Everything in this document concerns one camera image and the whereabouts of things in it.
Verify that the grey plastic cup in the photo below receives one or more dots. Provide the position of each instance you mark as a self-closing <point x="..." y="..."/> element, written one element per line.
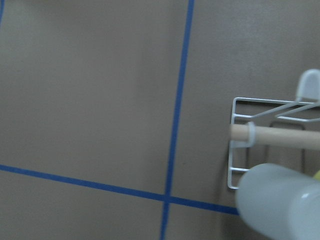
<point x="279" y="203"/>

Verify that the yellow plastic cup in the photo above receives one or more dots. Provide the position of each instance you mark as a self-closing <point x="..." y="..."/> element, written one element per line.
<point x="317" y="175"/>

